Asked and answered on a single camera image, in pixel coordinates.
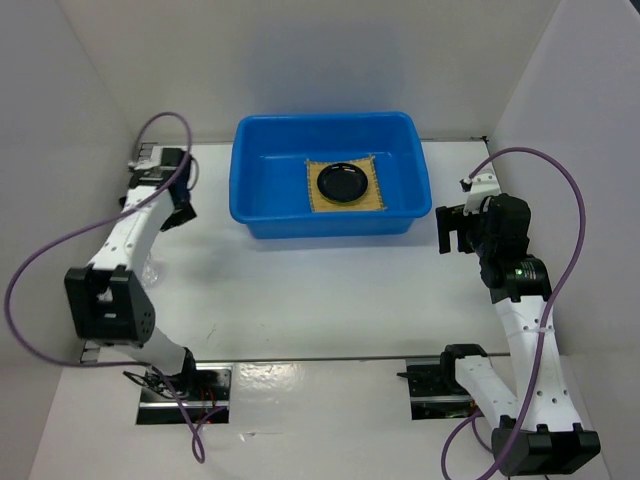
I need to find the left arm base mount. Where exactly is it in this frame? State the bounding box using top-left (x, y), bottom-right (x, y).
top-left (123, 364), bottom-right (233, 426)

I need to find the black round plate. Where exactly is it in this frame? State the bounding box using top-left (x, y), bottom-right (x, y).
top-left (316, 162), bottom-right (369, 200)

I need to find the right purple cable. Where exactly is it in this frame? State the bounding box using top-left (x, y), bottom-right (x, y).
top-left (439, 147), bottom-right (586, 480)

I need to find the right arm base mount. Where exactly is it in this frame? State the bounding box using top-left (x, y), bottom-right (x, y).
top-left (397, 356), bottom-right (478, 420)

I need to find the green plastic plate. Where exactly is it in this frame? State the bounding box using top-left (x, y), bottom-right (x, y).
top-left (320, 193), bottom-right (366, 207)

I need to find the clear plastic cup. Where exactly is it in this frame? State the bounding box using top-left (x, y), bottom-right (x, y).
top-left (141, 253), bottom-right (163, 289)

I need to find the blue plastic bin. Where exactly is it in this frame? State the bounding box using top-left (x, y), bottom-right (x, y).
top-left (229, 112), bottom-right (432, 239)

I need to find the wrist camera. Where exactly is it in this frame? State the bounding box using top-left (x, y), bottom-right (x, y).
top-left (128, 146), bottom-right (163, 170)
top-left (460, 169), bottom-right (501, 216)

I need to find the bamboo placemat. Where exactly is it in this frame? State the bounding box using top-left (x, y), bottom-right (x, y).
top-left (305, 154), bottom-right (385, 213)

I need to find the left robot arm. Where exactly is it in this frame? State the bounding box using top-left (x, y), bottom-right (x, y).
top-left (64, 148), bottom-right (199, 400)

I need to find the purple cable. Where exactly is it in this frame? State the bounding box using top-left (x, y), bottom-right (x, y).
top-left (439, 147), bottom-right (586, 480)
top-left (3, 112), bottom-right (226, 464)

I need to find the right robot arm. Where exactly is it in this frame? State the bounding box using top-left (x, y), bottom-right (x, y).
top-left (436, 194), bottom-right (601, 479)

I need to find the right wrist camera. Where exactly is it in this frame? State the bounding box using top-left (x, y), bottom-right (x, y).
top-left (460, 169), bottom-right (501, 216)

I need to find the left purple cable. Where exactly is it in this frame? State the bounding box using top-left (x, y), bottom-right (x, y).
top-left (3, 112), bottom-right (226, 464)

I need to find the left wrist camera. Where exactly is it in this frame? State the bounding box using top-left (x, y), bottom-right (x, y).
top-left (128, 146), bottom-right (163, 170)

